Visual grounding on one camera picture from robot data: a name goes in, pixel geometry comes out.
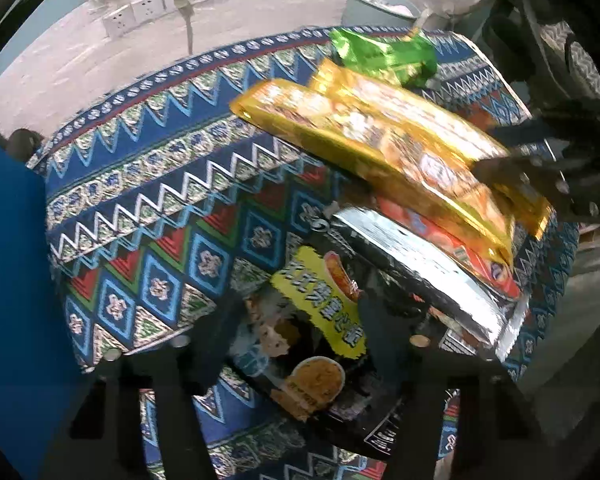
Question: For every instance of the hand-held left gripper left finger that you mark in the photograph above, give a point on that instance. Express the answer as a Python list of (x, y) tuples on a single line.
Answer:
[(215, 345)]

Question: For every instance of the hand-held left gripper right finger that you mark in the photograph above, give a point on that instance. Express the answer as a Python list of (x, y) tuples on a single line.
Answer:
[(382, 325)]

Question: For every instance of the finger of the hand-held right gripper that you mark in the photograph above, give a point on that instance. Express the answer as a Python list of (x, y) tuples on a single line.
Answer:
[(520, 172), (540, 125)]

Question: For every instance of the black snack packet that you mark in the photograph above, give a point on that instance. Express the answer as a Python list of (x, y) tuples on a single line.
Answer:
[(325, 410)]

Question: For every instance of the gold snack packet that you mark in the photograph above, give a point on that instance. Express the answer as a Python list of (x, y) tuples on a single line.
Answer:
[(330, 120), (430, 115)]

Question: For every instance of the red snack packet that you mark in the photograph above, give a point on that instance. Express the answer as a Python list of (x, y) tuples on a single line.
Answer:
[(415, 220)]

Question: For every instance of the green snack packet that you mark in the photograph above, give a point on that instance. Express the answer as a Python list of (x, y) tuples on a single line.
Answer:
[(380, 55)]

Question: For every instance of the cardboard box with blue edges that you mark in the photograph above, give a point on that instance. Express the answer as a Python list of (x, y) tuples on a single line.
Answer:
[(15, 285)]

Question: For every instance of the patterned blue tablecloth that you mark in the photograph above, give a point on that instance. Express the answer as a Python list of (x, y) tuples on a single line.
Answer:
[(155, 185)]

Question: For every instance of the grey waste bin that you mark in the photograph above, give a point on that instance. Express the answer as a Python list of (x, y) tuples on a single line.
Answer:
[(375, 7)]

